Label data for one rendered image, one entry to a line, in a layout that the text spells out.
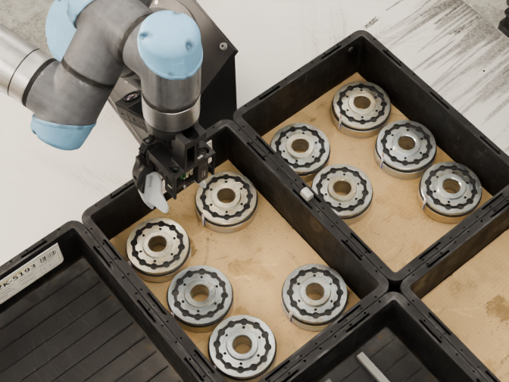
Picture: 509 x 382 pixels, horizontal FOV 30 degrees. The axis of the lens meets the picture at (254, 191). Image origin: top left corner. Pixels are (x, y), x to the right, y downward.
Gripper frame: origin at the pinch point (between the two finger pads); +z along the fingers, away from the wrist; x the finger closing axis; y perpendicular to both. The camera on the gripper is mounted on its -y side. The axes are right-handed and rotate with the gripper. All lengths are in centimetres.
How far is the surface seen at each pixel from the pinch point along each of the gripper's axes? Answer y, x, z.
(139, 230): -4.0, -2.2, 14.2
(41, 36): -120, 44, 95
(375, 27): -18, 68, 23
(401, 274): 31.1, 20.4, 5.3
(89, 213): -7.9, -8.7, 7.7
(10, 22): -131, 40, 95
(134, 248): -1.9, -4.9, 14.5
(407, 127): 10.1, 44.8, 9.8
